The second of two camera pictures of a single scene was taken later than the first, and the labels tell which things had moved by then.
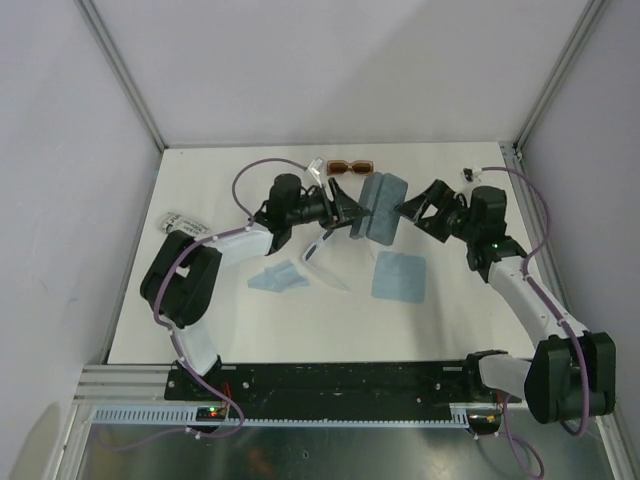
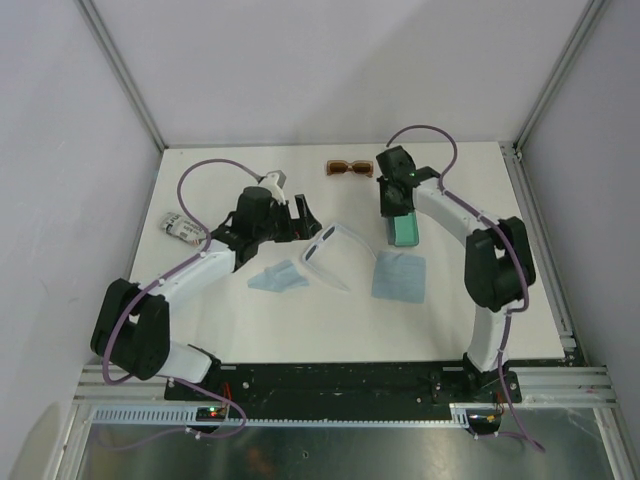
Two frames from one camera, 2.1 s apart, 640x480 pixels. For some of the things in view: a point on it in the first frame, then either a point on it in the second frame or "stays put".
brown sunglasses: [337, 167] stays put
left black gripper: [341, 206] → [308, 226]
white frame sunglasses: [341, 259] stays put
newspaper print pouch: [174, 222] stays put
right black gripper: [442, 198] → [386, 209]
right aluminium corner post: [562, 73] stays put
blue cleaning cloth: [399, 277] stays put
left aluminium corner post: [127, 77] stays put
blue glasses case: [381, 194] → [403, 230]
